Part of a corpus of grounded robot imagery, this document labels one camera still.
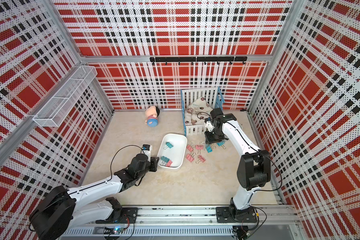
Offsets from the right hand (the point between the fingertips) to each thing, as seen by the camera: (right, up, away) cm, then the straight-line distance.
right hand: (211, 140), depth 85 cm
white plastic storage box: (-21, -9, +11) cm, 25 cm away
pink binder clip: (-12, -11, +8) cm, 19 cm away
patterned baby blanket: (-6, +19, +33) cm, 39 cm away
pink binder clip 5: (-25, -15, +5) cm, 30 cm away
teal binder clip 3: (-26, -4, +11) cm, 29 cm away
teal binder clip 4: (-29, -12, +8) cm, 32 cm away
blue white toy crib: (+7, +31, +30) cm, 43 cm away
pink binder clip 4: (-5, -12, +8) cm, 15 cm away
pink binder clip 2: (-13, -6, +13) cm, 19 cm away
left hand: (-31, -10, +2) cm, 32 cm away
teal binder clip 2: (+9, -4, +15) cm, 18 cm away
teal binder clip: (+1, -7, +13) cm, 15 cm away
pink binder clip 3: (-6, -6, +11) cm, 14 cm away
